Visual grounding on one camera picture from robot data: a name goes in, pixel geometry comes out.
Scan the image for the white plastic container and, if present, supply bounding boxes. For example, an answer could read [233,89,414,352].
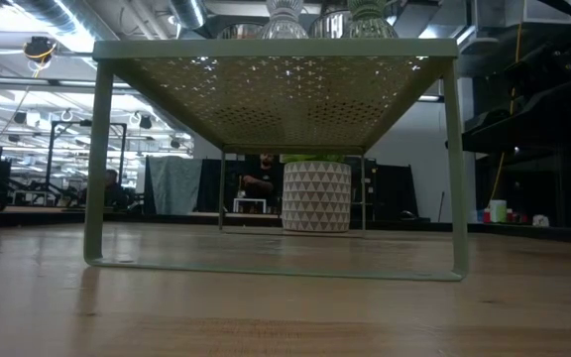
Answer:
[488,199,509,223]

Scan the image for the white ceiling box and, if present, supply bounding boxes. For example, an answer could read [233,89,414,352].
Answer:
[473,0,571,29]

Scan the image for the green succulent plant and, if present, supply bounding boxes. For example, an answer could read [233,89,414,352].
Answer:
[280,153,346,164]

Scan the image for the white geometric plant pot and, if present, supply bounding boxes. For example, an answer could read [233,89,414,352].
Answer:
[282,161,352,233]

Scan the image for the green perforated metal shelf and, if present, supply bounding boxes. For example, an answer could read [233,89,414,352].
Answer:
[83,38,469,283]

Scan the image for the person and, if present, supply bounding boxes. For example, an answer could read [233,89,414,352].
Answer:
[242,152,281,200]
[85,168,129,209]

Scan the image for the small white table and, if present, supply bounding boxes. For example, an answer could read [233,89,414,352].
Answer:
[233,197,268,214]

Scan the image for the grey hanging cloth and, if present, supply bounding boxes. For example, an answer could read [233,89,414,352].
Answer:
[146,156,202,215]

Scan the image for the black round ceiling fixture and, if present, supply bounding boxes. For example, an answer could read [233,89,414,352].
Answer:
[22,35,58,65]

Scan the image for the yellow hanging cable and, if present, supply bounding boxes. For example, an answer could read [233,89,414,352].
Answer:
[491,0,525,202]

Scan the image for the small silver ventilation duct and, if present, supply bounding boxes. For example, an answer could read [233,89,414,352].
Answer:
[169,0,208,31]

